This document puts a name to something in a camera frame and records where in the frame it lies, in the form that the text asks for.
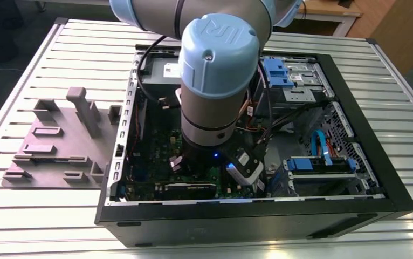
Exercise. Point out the hard disk in blue carrier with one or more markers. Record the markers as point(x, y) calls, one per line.
point(300, 164)

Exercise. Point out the black graphics card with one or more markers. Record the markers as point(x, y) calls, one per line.
point(189, 189)

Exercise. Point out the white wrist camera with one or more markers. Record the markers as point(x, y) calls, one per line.
point(244, 167)

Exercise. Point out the RAM stick with gold contacts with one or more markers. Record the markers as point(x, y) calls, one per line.
point(48, 159)

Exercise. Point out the grey power supply unit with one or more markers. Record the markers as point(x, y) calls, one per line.
point(156, 78)

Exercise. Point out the blue plastic drive latch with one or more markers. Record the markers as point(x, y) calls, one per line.
point(276, 73)

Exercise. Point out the grey metal disk bay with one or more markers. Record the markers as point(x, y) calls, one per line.
point(296, 97)
point(321, 178)

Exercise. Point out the grey plastic parts rack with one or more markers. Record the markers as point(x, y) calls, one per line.
point(73, 151)

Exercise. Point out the wooden cabinet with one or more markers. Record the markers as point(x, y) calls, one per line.
point(400, 27)

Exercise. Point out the black open PC case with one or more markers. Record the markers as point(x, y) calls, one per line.
point(228, 213)

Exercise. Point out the small silver wrist camera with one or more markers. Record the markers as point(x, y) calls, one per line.
point(176, 163)

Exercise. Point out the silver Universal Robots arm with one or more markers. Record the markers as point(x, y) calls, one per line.
point(213, 81)

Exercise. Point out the blue board connector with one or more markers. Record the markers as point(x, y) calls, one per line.
point(140, 174)

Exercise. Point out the grey wrist bracket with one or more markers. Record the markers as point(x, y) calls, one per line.
point(177, 95)

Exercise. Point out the white four pin socket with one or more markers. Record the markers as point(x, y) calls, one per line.
point(172, 139)

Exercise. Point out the green Dell motherboard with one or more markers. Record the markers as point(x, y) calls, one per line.
point(156, 162)

